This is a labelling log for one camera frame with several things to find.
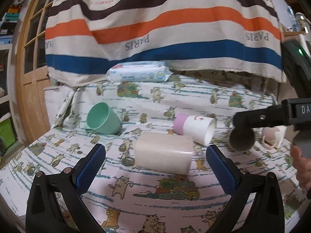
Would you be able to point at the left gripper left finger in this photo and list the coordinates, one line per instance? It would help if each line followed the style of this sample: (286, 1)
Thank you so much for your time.
(43, 212)

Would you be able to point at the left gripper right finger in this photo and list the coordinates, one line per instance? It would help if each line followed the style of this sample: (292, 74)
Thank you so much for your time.
(267, 211)

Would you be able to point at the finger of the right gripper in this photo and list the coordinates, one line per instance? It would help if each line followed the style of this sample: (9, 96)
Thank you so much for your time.
(268, 117)

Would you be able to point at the beige speckled cup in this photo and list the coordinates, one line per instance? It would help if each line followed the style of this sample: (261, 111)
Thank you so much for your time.
(171, 154)

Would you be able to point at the grey cup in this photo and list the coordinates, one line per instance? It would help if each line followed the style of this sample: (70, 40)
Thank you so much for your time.
(240, 139)

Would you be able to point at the white pink paper cup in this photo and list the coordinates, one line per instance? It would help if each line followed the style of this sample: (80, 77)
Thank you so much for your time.
(200, 128)

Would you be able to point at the green cup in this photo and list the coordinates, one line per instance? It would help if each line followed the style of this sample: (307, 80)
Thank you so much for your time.
(103, 120)

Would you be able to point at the right hand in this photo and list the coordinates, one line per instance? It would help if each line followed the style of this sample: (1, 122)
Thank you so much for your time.
(303, 167)

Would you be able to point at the pink white mug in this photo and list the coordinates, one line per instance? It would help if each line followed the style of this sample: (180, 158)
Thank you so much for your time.
(272, 137)

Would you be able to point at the striped Hermes Paris blanket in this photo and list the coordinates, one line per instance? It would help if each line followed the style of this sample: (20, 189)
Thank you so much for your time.
(85, 38)

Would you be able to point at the cat print bed sheet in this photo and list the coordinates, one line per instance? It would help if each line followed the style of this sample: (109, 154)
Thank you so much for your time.
(155, 177)

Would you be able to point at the baby wipes pack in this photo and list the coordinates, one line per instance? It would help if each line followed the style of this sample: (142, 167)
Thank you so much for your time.
(144, 71)

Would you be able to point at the wooden glass door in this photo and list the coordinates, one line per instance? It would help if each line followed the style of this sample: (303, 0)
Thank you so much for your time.
(31, 71)

